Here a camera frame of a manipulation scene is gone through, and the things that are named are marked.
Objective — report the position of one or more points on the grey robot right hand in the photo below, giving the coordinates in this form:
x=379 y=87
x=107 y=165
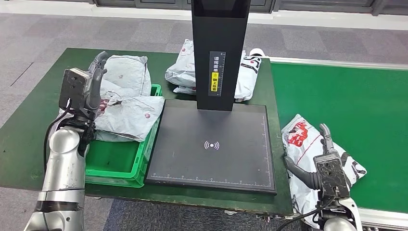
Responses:
x=306 y=177

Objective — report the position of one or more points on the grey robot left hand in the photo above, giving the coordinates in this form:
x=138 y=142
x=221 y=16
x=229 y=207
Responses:
x=95 y=86

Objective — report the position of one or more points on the smooth white parcel red logo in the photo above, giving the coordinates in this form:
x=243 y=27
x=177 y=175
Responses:
x=302 y=150

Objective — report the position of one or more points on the plain grey-white poly mailer parcel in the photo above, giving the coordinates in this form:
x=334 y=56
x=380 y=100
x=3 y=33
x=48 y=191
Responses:
x=127 y=73

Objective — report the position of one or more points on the white parcel red print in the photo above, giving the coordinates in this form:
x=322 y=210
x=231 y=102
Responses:
x=134 y=114

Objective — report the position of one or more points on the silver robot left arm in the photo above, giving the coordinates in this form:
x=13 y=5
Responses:
x=63 y=172

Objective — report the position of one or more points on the green conveyor belt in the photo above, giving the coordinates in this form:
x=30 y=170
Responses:
x=350 y=111

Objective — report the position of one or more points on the black scanner machine platform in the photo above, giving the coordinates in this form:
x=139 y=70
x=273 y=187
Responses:
x=223 y=159

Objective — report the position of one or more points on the grey-white parcel small red dot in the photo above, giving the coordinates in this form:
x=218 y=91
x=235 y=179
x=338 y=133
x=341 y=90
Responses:
x=182 y=69

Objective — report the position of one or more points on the flat pale grey parcel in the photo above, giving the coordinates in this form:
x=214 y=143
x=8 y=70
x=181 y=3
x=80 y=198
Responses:
x=186 y=90

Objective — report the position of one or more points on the white parcel bold black letters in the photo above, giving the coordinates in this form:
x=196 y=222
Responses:
x=249 y=79

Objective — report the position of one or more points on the black scanner machine column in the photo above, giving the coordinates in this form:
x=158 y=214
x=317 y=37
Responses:
x=220 y=32

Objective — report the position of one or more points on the green plastic crate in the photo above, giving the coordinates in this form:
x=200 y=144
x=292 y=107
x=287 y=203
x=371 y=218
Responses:
x=114 y=162

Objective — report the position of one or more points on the white cylindrical roll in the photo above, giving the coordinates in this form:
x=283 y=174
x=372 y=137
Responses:
x=257 y=52

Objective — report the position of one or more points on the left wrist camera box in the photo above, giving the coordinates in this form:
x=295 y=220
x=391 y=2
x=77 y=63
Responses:
x=73 y=89

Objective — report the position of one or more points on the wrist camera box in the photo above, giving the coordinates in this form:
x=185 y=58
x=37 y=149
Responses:
x=331 y=175
x=73 y=89

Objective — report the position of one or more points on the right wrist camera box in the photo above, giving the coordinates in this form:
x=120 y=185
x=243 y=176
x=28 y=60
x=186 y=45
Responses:
x=331 y=175

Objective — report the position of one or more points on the aluminium conveyor frame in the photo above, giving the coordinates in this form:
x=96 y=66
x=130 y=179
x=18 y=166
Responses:
x=382 y=218

